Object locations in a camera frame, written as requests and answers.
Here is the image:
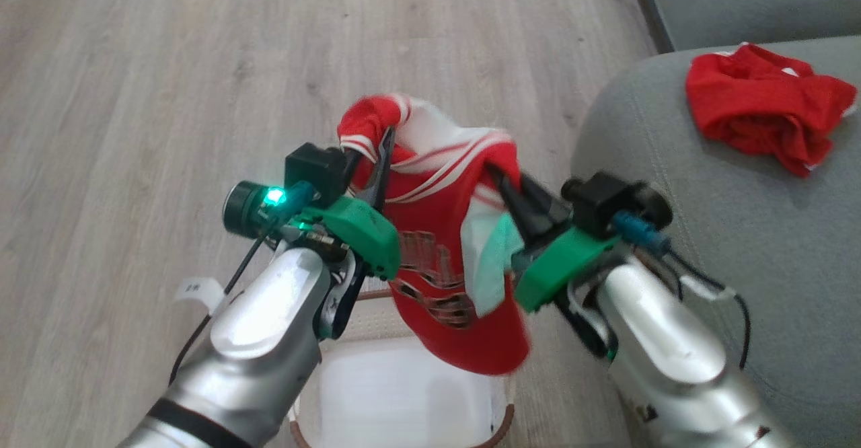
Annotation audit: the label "brown and white laundry basket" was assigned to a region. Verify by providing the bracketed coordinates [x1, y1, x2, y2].
[288, 289, 517, 448]

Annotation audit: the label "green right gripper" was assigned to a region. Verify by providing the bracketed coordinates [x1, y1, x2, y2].
[484, 163, 624, 313]

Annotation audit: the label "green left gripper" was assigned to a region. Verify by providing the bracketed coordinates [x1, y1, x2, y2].
[281, 126, 403, 281]

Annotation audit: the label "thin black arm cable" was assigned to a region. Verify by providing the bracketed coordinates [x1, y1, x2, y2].
[663, 248, 752, 371]
[167, 221, 284, 387]

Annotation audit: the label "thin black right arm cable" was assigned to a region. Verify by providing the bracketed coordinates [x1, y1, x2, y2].
[663, 248, 752, 371]

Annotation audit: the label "red shorts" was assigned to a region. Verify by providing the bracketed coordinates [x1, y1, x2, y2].
[685, 42, 859, 179]

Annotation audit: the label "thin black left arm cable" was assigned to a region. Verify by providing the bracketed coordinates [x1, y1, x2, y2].
[167, 221, 284, 387]

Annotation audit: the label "white cable tie tag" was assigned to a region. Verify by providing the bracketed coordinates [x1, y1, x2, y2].
[679, 274, 738, 301]

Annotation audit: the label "white paper cable label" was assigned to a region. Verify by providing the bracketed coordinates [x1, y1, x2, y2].
[173, 276, 227, 315]

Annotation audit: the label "dark cylinder with green light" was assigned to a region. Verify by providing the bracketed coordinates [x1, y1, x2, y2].
[223, 180, 315, 239]

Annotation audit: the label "red jersey with white trim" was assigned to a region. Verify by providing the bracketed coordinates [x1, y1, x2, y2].
[336, 93, 533, 376]

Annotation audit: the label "blue right cable connector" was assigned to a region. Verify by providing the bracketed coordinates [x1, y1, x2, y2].
[611, 211, 672, 258]

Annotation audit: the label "grey fabric sofa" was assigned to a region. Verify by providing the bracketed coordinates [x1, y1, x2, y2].
[570, 34, 861, 448]

